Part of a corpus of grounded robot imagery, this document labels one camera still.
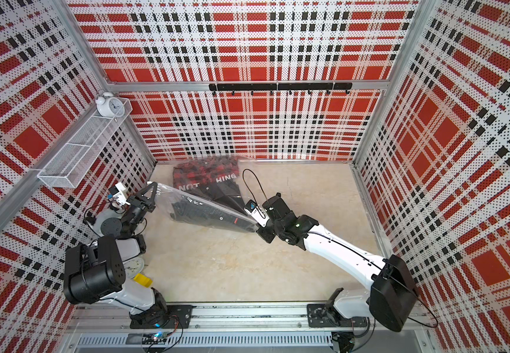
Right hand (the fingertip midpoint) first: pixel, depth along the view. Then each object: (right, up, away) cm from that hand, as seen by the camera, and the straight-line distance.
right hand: (266, 222), depth 80 cm
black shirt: (-20, +10, +23) cm, 32 cm away
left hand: (-38, +15, -3) cm, 41 cm away
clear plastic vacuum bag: (-36, +11, -1) cm, 38 cm away
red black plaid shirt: (-38, +19, +31) cm, 53 cm away
